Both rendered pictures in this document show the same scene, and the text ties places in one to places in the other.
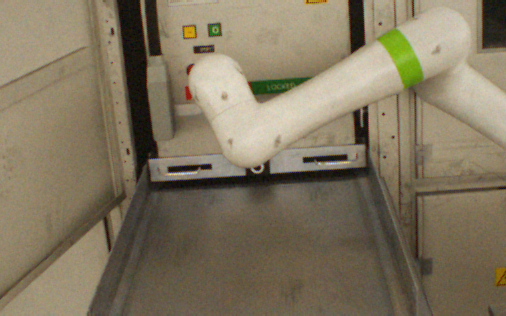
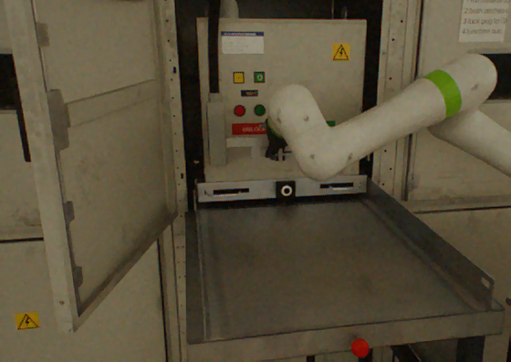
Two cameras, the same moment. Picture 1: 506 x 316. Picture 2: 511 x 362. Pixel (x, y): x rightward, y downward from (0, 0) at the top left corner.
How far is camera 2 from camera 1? 0.56 m
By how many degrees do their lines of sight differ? 14
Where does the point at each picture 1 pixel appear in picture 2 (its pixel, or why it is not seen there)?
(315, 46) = (336, 96)
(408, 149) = (401, 179)
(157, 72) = (216, 107)
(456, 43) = (489, 82)
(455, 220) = not seen: hidden behind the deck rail
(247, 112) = (325, 132)
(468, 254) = not seen: hidden behind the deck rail
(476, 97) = (485, 130)
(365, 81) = (419, 110)
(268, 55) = not seen: hidden behind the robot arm
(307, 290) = (376, 284)
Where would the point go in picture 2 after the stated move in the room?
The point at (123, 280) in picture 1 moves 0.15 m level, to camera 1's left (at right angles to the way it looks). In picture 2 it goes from (208, 281) to (136, 289)
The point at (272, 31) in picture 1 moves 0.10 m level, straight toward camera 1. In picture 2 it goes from (305, 81) to (312, 85)
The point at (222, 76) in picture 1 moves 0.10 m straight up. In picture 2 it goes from (304, 101) to (305, 53)
